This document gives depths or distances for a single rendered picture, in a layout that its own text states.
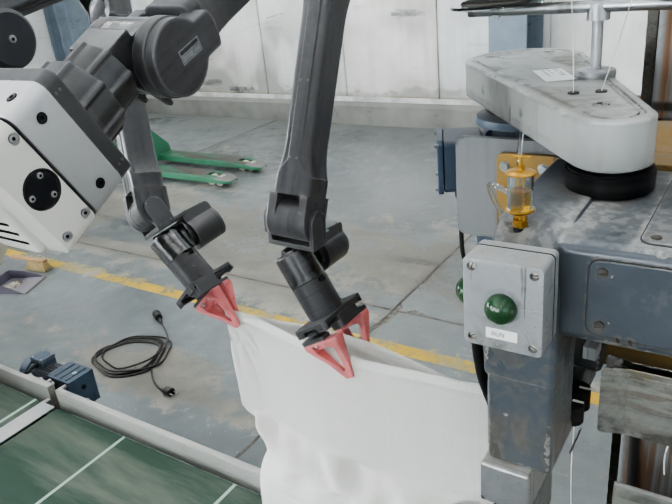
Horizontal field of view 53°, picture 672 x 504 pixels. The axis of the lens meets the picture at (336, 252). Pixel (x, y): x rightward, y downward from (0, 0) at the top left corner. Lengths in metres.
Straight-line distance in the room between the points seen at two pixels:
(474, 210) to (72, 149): 0.67
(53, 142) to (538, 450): 0.56
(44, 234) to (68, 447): 1.56
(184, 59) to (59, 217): 0.20
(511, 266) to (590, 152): 0.18
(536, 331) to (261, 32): 6.92
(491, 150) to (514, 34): 4.59
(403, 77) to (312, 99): 5.66
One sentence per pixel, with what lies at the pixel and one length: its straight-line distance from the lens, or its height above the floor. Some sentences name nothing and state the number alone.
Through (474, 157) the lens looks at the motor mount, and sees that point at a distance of 1.08.
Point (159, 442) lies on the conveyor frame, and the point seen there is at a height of 0.38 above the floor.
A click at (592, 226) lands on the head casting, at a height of 1.34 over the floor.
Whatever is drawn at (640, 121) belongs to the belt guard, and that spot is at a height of 1.42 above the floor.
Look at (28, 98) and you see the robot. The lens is 0.61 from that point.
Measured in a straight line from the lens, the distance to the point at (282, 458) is 1.21.
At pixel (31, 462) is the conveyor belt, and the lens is 2.15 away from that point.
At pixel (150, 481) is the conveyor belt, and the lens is 1.94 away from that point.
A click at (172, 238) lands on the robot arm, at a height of 1.17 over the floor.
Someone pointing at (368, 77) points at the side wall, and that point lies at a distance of 6.79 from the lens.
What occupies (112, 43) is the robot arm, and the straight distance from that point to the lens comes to 0.69.
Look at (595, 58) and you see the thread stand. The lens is 0.95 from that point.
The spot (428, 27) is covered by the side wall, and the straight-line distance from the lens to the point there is 6.42.
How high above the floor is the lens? 1.59
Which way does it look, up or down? 24 degrees down
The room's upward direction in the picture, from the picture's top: 6 degrees counter-clockwise
